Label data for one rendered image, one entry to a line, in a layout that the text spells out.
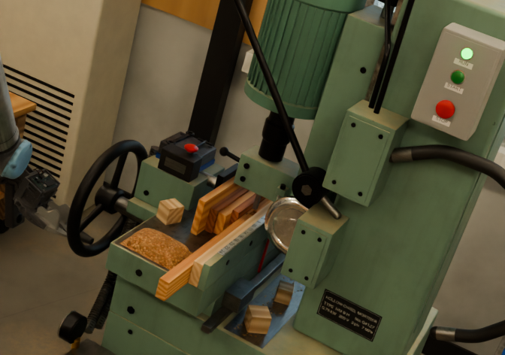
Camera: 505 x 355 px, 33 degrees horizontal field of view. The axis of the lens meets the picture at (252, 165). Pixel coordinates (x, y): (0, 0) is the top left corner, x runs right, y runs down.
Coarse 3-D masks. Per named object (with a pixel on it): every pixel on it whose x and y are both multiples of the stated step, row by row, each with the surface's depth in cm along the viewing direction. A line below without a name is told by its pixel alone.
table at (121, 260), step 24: (144, 216) 185; (192, 216) 181; (120, 240) 165; (192, 240) 172; (264, 240) 180; (120, 264) 164; (144, 264) 162; (240, 264) 171; (144, 288) 163; (192, 288) 158; (216, 288) 164; (192, 312) 160
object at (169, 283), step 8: (264, 200) 187; (232, 224) 174; (240, 224) 175; (224, 232) 170; (216, 240) 167; (200, 248) 162; (208, 248) 163; (192, 256) 159; (184, 264) 156; (192, 264) 157; (168, 272) 153; (176, 272) 153; (184, 272) 155; (160, 280) 150; (168, 280) 151; (176, 280) 152; (184, 280) 156; (160, 288) 151; (168, 288) 151; (176, 288) 154; (160, 296) 152; (168, 296) 152
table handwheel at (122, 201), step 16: (128, 144) 191; (96, 160) 185; (112, 160) 187; (96, 176) 184; (80, 192) 183; (112, 192) 194; (80, 208) 183; (96, 208) 193; (112, 208) 194; (80, 224) 189; (80, 240) 190; (112, 240) 204
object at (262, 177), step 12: (240, 156) 174; (252, 156) 173; (240, 168) 175; (252, 168) 173; (264, 168) 172; (276, 168) 171; (288, 168) 173; (240, 180) 175; (252, 180) 174; (264, 180) 173; (276, 180) 172; (288, 180) 171; (264, 192) 174
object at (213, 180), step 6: (228, 168) 183; (234, 168) 184; (204, 174) 185; (210, 174) 186; (222, 174) 180; (228, 174) 181; (234, 174) 184; (210, 180) 185; (216, 180) 180; (222, 180) 179; (210, 186) 185; (216, 186) 180
